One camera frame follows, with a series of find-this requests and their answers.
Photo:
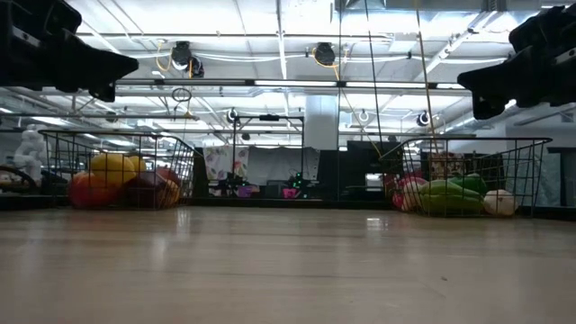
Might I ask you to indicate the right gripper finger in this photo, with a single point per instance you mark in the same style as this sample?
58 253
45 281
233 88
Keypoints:
488 108
490 81

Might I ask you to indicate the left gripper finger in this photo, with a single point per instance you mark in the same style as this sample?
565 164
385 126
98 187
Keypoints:
96 63
104 92

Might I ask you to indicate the green bell pepper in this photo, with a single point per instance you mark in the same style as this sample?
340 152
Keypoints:
471 182

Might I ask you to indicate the yellow lemon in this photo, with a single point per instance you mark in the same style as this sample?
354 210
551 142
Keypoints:
137 163
112 168

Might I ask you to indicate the white garlic bulb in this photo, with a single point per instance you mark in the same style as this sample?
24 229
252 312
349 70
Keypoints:
500 202
408 200

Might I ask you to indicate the light green chayote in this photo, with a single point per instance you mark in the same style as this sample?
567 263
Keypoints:
450 200

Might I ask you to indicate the orange persimmon green calyx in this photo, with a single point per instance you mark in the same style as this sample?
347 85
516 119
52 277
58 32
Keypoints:
90 192

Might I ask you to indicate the red and yellow apple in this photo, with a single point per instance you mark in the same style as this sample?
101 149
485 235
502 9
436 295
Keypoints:
168 173

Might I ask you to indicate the dark red apple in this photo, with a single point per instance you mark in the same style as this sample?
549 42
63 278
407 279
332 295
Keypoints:
141 192

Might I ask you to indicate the orange citrus fruit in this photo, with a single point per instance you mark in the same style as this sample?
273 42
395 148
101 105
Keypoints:
172 194

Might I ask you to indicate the red bell pepper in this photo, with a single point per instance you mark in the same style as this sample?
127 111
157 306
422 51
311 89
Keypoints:
392 189

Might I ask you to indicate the small round ceiling reel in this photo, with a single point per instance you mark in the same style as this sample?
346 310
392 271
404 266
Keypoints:
423 118
363 116
231 114

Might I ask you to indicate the floral patterned cloth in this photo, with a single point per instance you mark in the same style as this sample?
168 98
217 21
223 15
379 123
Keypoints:
443 164

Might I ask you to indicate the white humanoid figure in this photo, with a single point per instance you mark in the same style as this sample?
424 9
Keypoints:
29 153

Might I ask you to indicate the floral print banner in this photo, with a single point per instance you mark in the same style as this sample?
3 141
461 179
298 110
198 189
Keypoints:
225 162

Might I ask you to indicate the white building column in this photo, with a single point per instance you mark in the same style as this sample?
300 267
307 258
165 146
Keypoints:
321 121

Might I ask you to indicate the pink bin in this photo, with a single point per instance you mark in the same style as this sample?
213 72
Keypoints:
245 191
290 192

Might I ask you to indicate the black frame rig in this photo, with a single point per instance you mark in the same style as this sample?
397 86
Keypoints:
270 118

